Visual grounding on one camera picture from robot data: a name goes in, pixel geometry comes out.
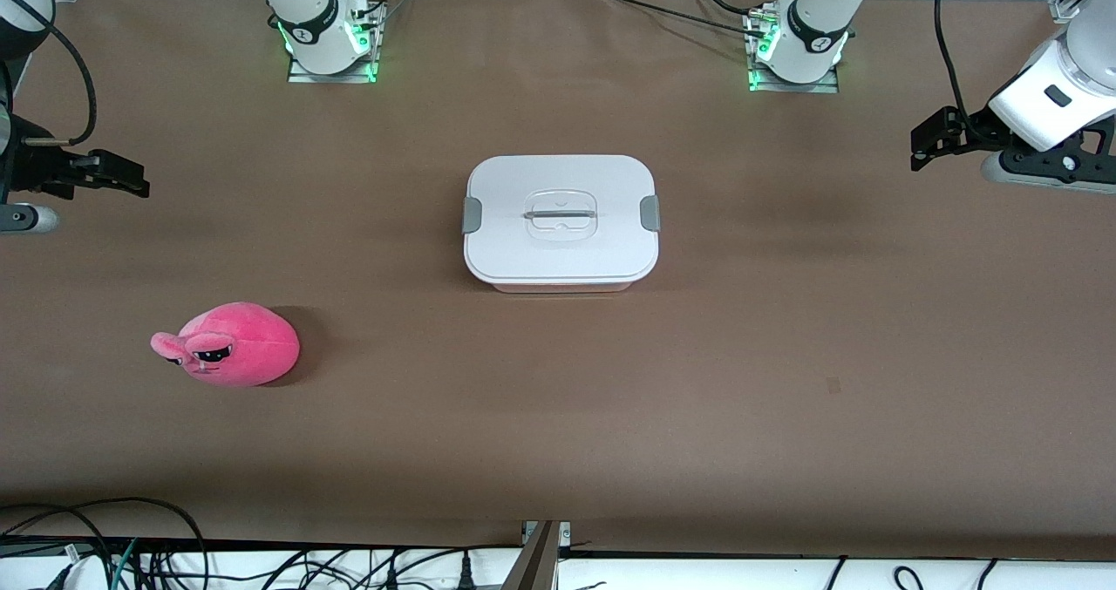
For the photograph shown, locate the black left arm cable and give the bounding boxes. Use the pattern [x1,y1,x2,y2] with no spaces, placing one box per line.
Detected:
[933,0,974,125]

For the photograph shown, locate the brown table cover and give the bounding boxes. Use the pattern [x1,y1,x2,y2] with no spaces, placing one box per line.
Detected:
[0,0,1116,565]

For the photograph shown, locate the pink plush toy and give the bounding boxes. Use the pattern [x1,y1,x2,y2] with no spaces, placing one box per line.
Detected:
[150,302,301,389]

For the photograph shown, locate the green cable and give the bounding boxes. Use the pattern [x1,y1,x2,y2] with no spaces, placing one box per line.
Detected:
[106,539,140,590]

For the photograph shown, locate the black base supply cable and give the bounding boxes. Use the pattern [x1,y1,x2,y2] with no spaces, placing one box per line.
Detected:
[597,0,770,40]

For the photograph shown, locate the aluminium frame profile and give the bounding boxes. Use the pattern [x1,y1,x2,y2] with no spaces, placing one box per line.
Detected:
[501,520,572,590]

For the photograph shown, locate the grey base supply cable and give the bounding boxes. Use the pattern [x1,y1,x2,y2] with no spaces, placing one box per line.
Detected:
[366,0,421,31]

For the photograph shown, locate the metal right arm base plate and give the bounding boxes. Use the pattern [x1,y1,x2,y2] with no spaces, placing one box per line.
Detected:
[288,2,381,84]

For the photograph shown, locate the pink plastic box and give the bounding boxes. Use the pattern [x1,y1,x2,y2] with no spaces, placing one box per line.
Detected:
[478,275,646,295]

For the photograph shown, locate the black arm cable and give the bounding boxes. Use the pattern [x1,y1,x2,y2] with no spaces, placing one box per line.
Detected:
[0,0,99,148]
[933,0,974,125]

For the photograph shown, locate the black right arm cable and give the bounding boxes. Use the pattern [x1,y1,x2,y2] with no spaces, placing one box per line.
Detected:
[0,0,99,148]

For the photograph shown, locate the long black looping cable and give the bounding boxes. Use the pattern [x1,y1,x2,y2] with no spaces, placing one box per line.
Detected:
[0,497,210,590]

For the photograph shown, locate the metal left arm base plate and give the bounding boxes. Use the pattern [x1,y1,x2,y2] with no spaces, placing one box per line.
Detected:
[747,13,840,94]

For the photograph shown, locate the white box lid grey clips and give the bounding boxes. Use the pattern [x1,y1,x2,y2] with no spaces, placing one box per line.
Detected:
[462,154,661,284]

